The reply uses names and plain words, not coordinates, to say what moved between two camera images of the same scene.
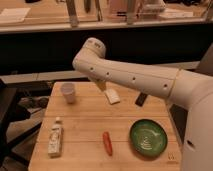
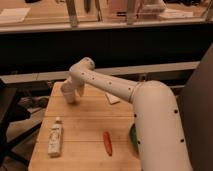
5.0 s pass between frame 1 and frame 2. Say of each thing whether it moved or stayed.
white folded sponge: stayed
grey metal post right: stayed
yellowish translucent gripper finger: moved
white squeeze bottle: stayed
